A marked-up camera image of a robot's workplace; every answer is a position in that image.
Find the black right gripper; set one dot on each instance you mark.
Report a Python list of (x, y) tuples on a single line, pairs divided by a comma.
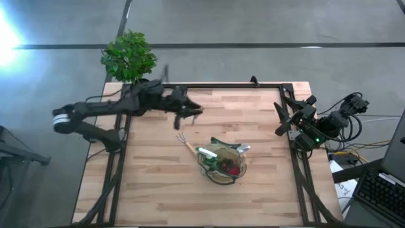
[(305, 115)]

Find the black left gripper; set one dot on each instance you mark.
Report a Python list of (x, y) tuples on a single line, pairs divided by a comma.
[(175, 101)]

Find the white green spray bottle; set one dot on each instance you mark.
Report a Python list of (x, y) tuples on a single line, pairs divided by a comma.
[(207, 153)]

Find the beige green canvas gardening bag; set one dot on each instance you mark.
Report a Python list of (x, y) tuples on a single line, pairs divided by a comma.
[(226, 144)]

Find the black red gardening glove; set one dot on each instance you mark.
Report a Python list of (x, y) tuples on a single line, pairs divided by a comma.
[(234, 171)]

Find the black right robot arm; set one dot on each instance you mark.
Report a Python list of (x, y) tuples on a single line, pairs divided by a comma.
[(332, 123)]

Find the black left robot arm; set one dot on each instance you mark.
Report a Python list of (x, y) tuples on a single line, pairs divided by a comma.
[(95, 107)]

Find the black clamp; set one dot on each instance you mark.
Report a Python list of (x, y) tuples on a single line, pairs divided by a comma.
[(254, 81)]

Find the green potted plant black pot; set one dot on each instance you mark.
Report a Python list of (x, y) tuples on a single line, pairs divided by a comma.
[(128, 58)]

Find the black side desk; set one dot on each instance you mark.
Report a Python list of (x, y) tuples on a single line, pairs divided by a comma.
[(354, 174)]

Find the white paper sheet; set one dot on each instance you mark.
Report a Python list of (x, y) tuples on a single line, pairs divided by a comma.
[(343, 187)]

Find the black laptop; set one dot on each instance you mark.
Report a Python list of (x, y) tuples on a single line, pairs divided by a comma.
[(379, 193)]

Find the black stand leg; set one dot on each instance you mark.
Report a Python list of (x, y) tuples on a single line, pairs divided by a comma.
[(25, 155)]

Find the black metal table frame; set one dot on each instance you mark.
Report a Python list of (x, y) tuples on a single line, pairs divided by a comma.
[(221, 85)]

